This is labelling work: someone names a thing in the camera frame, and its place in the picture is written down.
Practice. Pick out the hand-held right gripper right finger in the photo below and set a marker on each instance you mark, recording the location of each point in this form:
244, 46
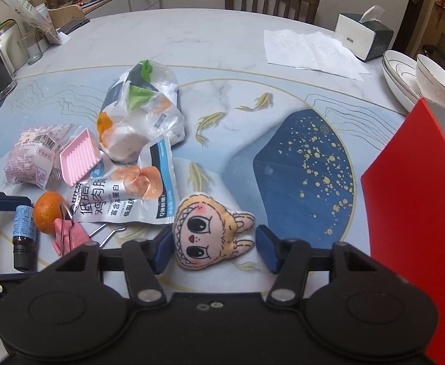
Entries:
267, 248

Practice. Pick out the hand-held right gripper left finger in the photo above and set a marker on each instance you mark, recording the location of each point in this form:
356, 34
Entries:
164, 249

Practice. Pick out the small brown bottle blue label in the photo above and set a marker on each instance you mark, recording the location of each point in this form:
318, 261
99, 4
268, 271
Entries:
24, 232

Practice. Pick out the cartoon face plush toy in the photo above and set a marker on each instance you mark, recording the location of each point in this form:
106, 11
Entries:
203, 232

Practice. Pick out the orange tangerine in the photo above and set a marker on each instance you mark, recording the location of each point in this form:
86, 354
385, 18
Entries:
47, 213

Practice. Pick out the purple-white snack packet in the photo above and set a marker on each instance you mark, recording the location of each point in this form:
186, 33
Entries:
32, 156

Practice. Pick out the pink binder clip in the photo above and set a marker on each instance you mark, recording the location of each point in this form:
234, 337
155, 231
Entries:
68, 235

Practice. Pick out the white blue sausage packet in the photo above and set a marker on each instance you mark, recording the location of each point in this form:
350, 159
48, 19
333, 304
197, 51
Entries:
104, 201

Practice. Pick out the red white cardboard box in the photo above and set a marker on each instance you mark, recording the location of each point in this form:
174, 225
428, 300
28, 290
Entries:
416, 197

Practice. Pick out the printed marble desktop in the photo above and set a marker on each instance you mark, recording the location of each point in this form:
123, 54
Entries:
207, 34

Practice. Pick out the pink ribbed soap dish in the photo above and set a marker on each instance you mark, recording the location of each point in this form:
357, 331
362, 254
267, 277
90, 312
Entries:
79, 157

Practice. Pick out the clear plastic bag of packets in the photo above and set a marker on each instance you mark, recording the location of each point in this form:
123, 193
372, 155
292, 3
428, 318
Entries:
138, 121

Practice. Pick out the clear glass cup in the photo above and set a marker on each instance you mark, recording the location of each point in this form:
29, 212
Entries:
34, 51

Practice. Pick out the white appliance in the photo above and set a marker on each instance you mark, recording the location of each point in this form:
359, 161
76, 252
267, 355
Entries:
12, 45

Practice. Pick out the clear snack bag green label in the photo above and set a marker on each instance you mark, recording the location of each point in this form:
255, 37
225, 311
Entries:
36, 22

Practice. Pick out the black flat device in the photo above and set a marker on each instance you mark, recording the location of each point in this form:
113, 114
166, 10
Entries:
74, 26

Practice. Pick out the beige holder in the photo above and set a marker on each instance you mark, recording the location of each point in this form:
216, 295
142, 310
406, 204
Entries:
66, 16

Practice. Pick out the white paper sheets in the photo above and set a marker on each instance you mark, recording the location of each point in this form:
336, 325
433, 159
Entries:
306, 51

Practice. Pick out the dark blue tray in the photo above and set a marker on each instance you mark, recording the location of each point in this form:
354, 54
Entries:
95, 2

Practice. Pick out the white green tissue box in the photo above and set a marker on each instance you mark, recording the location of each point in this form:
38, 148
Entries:
359, 38

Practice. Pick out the white bowl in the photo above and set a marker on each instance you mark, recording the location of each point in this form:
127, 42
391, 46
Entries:
435, 83

